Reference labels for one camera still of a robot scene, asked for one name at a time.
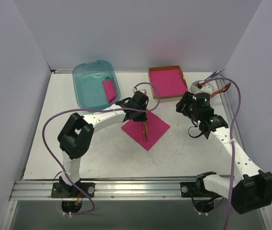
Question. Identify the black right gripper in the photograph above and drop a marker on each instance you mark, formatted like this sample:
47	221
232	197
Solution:
183	103

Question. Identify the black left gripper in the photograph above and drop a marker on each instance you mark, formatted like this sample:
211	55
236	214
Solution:
140	111

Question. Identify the black knife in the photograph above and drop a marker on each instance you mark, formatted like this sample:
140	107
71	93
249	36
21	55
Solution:
144	131

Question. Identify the pink paper napkin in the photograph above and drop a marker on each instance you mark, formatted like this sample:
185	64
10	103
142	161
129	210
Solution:
156	129

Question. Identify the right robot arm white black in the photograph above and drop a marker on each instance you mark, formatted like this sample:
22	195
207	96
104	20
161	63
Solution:
251	187

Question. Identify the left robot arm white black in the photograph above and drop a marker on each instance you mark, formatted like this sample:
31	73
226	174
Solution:
76	135

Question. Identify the pink napkin stack in tray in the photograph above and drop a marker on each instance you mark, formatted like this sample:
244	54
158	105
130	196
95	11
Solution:
168	82

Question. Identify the rolled pink napkin in bin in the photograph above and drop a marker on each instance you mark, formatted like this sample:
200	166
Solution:
109	91

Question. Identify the brown cardboard napkin tray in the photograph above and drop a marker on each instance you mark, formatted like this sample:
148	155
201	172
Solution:
167	82

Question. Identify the white utensil holder cup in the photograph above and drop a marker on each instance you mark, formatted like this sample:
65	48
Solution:
196	88

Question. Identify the teal transparent plastic bin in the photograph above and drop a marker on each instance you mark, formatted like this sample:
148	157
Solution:
88	84

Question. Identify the aluminium right side rail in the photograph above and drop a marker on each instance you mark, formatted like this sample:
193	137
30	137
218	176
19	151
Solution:
231	124

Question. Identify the aluminium front rail frame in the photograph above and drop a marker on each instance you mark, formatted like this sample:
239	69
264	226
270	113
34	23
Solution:
119	205

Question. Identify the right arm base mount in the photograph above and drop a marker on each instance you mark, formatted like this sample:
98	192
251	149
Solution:
204	202

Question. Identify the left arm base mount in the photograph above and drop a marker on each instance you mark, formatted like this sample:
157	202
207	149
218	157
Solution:
75	200

